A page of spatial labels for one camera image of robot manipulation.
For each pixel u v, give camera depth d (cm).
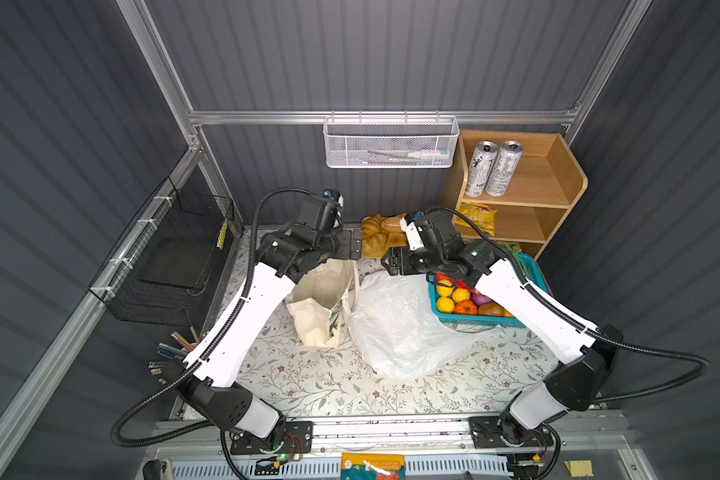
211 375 39
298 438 72
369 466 69
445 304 94
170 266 69
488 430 73
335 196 61
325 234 52
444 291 94
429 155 90
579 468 68
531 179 89
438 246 55
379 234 114
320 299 98
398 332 89
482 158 74
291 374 84
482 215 99
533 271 95
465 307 91
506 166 77
